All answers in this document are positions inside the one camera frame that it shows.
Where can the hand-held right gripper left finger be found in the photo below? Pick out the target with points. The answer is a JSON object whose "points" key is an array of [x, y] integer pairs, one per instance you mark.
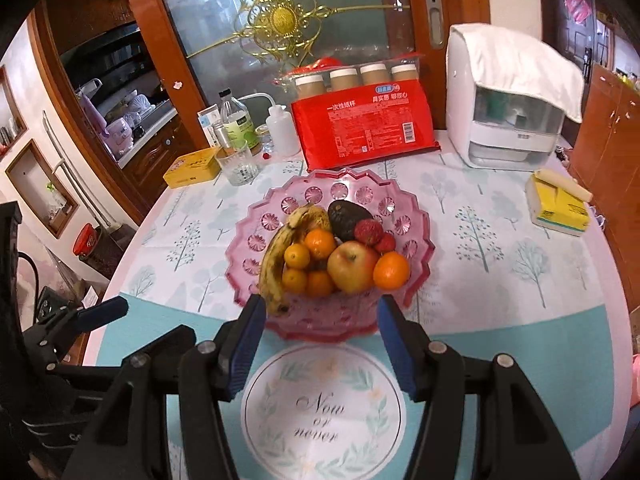
{"points": [[245, 350]]}

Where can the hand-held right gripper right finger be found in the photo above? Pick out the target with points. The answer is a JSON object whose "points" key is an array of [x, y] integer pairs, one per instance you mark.
{"points": [[397, 355]]}

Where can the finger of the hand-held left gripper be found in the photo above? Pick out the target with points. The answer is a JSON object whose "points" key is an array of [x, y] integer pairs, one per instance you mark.
{"points": [[177, 337], [102, 310]]}

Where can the spotted yellow banana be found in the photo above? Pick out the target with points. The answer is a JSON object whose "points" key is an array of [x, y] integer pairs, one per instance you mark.
{"points": [[272, 270]]}

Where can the white round printed plate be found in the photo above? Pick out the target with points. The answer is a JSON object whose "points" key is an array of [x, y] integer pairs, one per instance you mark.
{"points": [[320, 390]]}

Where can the small orange mandarin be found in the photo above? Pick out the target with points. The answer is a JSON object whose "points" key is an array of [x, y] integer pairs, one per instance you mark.
{"points": [[297, 255], [295, 280]]}

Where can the pink glass fruit bowl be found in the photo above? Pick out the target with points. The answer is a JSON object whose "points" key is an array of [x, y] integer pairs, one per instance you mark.
{"points": [[250, 240]]}

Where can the red lychee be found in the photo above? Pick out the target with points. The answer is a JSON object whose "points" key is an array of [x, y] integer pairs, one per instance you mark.
{"points": [[386, 244]]}

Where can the small red apple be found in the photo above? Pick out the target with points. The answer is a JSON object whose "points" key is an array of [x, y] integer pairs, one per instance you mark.
{"points": [[367, 232]]}

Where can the dark red fruit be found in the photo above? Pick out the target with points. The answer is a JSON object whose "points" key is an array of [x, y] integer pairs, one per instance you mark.
{"points": [[345, 217]]}

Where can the red lid jar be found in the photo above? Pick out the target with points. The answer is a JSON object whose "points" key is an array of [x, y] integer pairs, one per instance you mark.
{"points": [[85, 240]]}

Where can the teal striped table mat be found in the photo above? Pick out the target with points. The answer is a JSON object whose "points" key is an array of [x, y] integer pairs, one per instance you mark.
{"points": [[500, 360]]}

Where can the wooden kitchen cabinet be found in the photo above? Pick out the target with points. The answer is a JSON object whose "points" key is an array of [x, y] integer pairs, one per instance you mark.
{"points": [[155, 160]]}

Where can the yellow box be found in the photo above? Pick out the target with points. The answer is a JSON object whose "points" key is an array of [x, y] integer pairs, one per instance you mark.
{"points": [[192, 167]]}

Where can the clear glass tumbler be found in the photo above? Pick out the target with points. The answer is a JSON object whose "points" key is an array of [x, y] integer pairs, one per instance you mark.
{"points": [[240, 167]]}

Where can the metal can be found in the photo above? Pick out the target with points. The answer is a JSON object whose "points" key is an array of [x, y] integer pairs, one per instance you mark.
{"points": [[220, 132]]}

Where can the small glass jar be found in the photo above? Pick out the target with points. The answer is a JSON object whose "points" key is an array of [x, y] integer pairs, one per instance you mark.
{"points": [[262, 140]]}

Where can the white blue carton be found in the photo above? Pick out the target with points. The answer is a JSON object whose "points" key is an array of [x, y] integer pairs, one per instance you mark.
{"points": [[206, 125]]}

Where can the glass bottle with green label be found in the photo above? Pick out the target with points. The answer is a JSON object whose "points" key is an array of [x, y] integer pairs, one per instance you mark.
{"points": [[237, 127]]}

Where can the white squeeze bottle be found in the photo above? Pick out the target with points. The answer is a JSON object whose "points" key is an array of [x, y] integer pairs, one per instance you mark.
{"points": [[282, 130]]}

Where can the red pack of paper cups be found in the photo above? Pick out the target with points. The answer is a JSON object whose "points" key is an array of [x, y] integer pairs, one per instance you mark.
{"points": [[360, 125]]}

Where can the white countertop appliance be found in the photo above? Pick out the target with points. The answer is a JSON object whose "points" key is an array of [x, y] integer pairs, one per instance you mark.
{"points": [[460, 110]]}

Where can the frosted glass sliding door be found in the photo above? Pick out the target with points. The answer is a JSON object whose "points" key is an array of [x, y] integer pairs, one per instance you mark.
{"points": [[210, 20]]}

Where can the white cloth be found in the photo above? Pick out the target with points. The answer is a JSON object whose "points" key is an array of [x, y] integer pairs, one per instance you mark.
{"points": [[520, 60]]}

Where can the gold door ornament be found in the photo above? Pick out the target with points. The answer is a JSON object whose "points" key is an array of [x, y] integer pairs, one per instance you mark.
{"points": [[282, 17]]}

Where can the dark entrance door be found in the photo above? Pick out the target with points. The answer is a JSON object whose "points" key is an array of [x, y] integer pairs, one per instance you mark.
{"points": [[575, 45]]}

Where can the red door sticker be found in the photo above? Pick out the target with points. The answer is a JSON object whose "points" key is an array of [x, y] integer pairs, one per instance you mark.
{"points": [[579, 7]]}

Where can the wooden wall niche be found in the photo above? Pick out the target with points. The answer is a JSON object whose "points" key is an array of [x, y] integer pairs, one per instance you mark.
{"points": [[67, 210]]}

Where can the wooden wall cabinet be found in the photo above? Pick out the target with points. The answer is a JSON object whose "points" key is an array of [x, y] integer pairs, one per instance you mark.
{"points": [[610, 160]]}

